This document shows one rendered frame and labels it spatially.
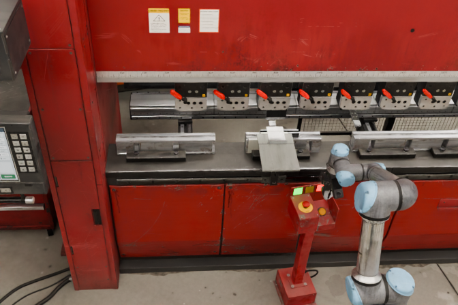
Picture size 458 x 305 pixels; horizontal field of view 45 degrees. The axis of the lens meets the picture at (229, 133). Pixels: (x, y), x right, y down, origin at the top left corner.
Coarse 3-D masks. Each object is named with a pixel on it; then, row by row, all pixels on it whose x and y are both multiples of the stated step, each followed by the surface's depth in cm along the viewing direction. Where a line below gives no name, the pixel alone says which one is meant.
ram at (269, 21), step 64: (128, 0) 225; (192, 0) 227; (256, 0) 229; (320, 0) 231; (384, 0) 233; (448, 0) 235; (128, 64) 245; (192, 64) 247; (256, 64) 250; (320, 64) 252; (384, 64) 255; (448, 64) 258
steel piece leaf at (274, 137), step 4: (268, 132) 282; (272, 132) 282; (276, 132) 282; (280, 132) 282; (268, 136) 279; (272, 136) 280; (276, 136) 280; (280, 136) 280; (284, 136) 280; (272, 140) 274; (276, 140) 274; (280, 140) 275; (284, 140) 275
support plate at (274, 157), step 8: (264, 136) 280; (288, 136) 280; (264, 144) 275; (272, 144) 275; (280, 144) 275; (288, 144) 276; (264, 152) 270; (272, 152) 271; (280, 152) 271; (288, 152) 271; (264, 160) 266; (272, 160) 267; (280, 160) 267; (288, 160) 267; (296, 160) 268; (264, 168) 262; (272, 168) 262; (280, 168) 263; (288, 168) 263; (296, 168) 263
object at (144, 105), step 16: (144, 96) 302; (160, 96) 303; (208, 96) 305; (144, 112) 299; (160, 112) 300; (176, 112) 301; (192, 112) 301; (208, 112) 302; (224, 112) 303; (240, 112) 304; (256, 112) 304; (288, 112) 306; (304, 112) 307; (320, 112) 308; (336, 112) 309; (368, 112) 310; (384, 112) 311; (400, 112) 312; (416, 112) 313; (432, 112) 314; (448, 112) 315
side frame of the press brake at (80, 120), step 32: (32, 0) 199; (64, 0) 200; (32, 32) 208; (64, 32) 209; (32, 64) 217; (64, 64) 218; (32, 96) 227; (64, 96) 228; (96, 96) 250; (64, 128) 240; (96, 128) 248; (64, 160) 253; (96, 160) 253; (64, 192) 266; (96, 192) 267; (64, 224) 282; (96, 224) 283; (96, 256) 300; (96, 288) 321
